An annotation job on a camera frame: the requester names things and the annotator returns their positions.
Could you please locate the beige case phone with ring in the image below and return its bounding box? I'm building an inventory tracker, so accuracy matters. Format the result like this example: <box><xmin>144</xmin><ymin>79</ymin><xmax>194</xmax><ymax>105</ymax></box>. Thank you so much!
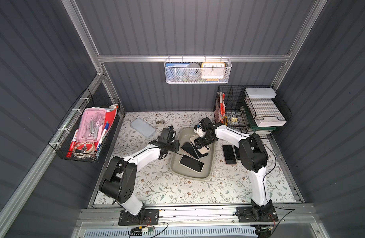
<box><xmin>190</xmin><ymin>135</ymin><xmax>210</xmax><ymax>153</ymax></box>

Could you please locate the grey storage tray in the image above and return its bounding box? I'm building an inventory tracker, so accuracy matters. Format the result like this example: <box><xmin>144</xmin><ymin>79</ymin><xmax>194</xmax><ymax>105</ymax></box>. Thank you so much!
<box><xmin>169</xmin><ymin>128</ymin><xmax>215</xmax><ymax>180</ymax></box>

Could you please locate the light blue case phone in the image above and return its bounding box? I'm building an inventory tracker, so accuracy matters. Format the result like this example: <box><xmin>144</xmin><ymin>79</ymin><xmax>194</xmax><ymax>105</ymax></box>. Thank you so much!
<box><xmin>234</xmin><ymin>146</ymin><xmax>240</xmax><ymax>160</ymax></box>

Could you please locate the pink case phone black screen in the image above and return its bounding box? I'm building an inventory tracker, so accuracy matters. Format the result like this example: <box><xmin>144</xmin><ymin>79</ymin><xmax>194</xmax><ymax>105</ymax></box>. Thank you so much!
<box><xmin>222</xmin><ymin>145</ymin><xmax>237</xmax><ymax>165</ymax></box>

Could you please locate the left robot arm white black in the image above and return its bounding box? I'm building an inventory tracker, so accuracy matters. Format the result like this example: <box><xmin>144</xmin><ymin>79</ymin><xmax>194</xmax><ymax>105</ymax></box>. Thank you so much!
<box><xmin>99</xmin><ymin>126</ymin><xmax>179</xmax><ymax>216</ymax></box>

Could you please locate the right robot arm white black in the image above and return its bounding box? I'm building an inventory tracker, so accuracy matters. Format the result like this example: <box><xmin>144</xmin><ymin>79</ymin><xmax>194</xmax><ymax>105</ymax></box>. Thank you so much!
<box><xmin>194</xmin><ymin>117</ymin><xmax>274</xmax><ymax>220</ymax></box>

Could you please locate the pink case phone face up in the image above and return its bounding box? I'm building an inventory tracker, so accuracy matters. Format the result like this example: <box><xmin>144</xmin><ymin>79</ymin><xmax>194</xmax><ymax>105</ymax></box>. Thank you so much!
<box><xmin>181</xmin><ymin>142</ymin><xmax>198</xmax><ymax>160</ymax></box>

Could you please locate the cream case phone black screen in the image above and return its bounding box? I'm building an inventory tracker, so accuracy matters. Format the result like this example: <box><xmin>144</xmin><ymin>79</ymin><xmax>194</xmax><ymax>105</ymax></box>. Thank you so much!
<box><xmin>179</xmin><ymin>155</ymin><xmax>204</xmax><ymax>173</ymax></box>

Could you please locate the grey storage box lid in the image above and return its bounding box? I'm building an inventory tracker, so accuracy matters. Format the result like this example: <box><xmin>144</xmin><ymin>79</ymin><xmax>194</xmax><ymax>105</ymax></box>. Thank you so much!
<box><xmin>130</xmin><ymin>118</ymin><xmax>156</xmax><ymax>138</ymax></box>

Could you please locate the blue box in basket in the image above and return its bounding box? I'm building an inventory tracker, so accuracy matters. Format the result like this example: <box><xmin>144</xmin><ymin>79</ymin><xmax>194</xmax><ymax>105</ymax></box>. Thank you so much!
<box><xmin>165</xmin><ymin>62</ymin><xmax>189</xmax><ymax>81</ymax></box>

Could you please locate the red folder in side basket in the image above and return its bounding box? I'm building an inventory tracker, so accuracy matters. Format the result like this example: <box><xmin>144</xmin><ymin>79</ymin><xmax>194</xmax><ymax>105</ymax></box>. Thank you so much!
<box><xmin>101</xmin><ymin>104</ymin><xmax>119</xmax><ymax>140</ymax></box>

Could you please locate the white grid paper tray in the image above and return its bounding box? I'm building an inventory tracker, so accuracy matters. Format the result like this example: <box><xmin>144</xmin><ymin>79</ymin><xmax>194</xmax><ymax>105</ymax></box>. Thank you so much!
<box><xmin>245</xmin><ymin>87</ymin><xmax>287</xmax><ymax>128</ymax></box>

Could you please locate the yellow white clock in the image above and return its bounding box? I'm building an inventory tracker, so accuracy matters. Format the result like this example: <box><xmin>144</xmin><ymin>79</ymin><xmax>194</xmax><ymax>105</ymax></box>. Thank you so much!
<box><xmin>201</xmin><ymin>62</ymin><xmax>226</xmax><ymax>80</ymax></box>

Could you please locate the grey tape roll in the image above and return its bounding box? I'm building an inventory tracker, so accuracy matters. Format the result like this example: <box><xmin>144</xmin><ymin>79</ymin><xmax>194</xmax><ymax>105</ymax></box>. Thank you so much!
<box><xmin>185</xmin><ymin>63</ymin><xmax>201</xmax><ymax>81</ymax></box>

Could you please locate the pink plastic pencil case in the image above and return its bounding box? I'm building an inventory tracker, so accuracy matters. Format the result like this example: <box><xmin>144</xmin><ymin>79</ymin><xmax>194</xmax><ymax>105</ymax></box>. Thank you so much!
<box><xmin>76</xmin><ymin>108</ymin><xmax>106</xmax><ymax>146</ymax></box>

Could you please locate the red tape dispenser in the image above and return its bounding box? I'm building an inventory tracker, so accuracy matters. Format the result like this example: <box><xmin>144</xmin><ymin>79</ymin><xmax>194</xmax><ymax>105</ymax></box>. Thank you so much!
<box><xmin>73</xmin><ymin>142</ymin><xmax>96</xmax><ymax>154</ymax></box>

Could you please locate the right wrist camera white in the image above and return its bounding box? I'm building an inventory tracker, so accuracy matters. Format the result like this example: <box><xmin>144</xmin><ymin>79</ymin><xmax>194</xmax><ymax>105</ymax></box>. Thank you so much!
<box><xmin>194</xmin><ymin>125</ymin><xmax>205</xmax><ymax>137</ymax></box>

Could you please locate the black wire desk organizer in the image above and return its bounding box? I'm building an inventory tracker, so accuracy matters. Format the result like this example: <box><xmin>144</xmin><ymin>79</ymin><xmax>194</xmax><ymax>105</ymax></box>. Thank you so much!
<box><xmin>217</xmin><ymin>85</ymin><xmax>292</xmax><ymax>139</ymax></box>

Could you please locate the white wire hanging basket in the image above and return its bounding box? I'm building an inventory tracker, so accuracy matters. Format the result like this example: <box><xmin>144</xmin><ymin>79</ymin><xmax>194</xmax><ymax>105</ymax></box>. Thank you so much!
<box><xmin>164</xmin><ymin>57</ymin><xmax>233</xmax><ymax>84</ymax></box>

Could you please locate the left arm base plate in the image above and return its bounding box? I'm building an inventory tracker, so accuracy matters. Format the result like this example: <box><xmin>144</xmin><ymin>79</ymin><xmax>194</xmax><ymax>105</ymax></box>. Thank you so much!
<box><xmin>118</xmin><ymin>209</ymin><xmax>160</xmax><ymax>226</ymax></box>

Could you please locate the black wire side basket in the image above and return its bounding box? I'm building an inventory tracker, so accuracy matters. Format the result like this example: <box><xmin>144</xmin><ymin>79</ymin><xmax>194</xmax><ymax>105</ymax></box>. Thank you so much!
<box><xmin>48</xmin><ymin>89</ymin><xmax>120</xmax><ymax>163</ymax></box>

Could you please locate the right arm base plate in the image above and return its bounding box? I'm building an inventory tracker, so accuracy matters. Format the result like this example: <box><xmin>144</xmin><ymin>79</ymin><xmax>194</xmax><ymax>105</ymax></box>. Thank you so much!
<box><xmin>235</xmin><ymin>206</ymin><xmax>279</xmax><ymax>223</ymax></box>

